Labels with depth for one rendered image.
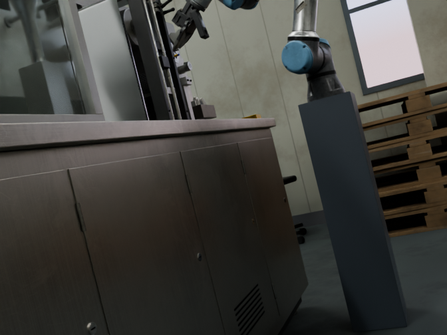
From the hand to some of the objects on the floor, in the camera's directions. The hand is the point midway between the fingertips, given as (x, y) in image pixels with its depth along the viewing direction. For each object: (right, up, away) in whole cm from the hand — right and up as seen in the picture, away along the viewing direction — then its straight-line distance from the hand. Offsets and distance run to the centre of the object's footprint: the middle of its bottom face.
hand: (177, 48), depth 211 cm
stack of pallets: (+175, -86, +150) cm, 246 cm away
